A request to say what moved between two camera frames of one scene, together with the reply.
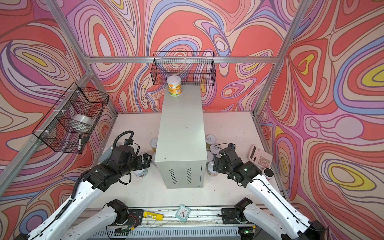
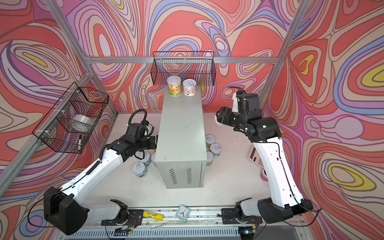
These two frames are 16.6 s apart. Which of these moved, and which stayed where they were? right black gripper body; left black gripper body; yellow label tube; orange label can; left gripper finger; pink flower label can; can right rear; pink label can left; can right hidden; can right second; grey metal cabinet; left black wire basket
Moved: right black gripper body; left black gripper body; left gripper finger; pink flower label can
Stayed: yellow label tube; left black wire basket; can right rear; can right second; pink label can left; grey metal cabinet; can right hidden; orange label can
